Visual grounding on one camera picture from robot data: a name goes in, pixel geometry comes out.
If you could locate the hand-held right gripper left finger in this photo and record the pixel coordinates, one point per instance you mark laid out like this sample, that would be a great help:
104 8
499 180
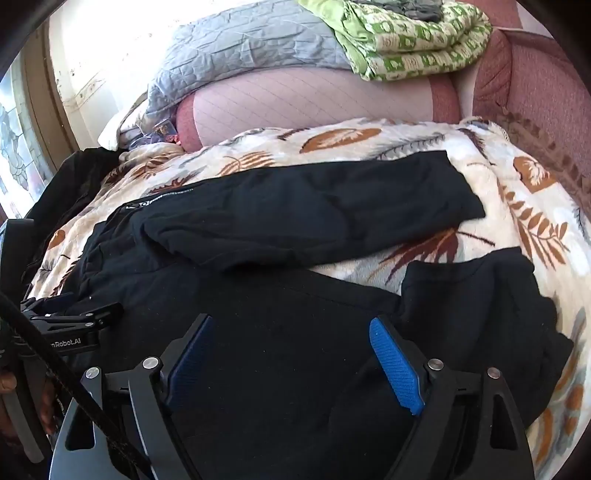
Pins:
187 364

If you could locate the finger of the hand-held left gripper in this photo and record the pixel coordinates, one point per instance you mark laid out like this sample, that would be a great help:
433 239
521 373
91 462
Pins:
87 318
48 303

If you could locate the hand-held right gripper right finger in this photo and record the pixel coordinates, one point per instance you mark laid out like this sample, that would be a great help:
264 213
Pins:
397 369

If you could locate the black pants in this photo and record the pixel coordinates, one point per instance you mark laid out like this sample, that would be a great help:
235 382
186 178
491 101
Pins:
286 221

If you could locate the person's left hand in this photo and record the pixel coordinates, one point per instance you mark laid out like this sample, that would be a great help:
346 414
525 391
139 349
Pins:
46 406

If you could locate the patterned glass window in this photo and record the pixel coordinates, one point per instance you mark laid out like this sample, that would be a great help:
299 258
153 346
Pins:
18 138

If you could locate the white cloth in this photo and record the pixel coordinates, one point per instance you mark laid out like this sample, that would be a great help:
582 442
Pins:
113 134

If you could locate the colourful plastic packet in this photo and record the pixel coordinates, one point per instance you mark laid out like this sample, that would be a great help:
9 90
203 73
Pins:
159 131

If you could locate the leaf print blanket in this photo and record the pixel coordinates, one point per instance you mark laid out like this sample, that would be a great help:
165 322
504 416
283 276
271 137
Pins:
531 217

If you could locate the pink quilted cushion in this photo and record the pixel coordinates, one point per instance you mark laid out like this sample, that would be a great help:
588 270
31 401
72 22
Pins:
314 99

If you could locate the red upholstered sofa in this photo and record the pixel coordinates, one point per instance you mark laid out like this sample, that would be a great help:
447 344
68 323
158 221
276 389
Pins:
540 83

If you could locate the green patterned blanket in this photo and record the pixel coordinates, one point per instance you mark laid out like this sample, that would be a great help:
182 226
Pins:
415 44

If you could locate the dark grey cloth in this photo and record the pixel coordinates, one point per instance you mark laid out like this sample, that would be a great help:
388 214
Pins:
397 8

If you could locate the wooden door frame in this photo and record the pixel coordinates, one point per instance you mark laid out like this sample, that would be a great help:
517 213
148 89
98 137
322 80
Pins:
51 101

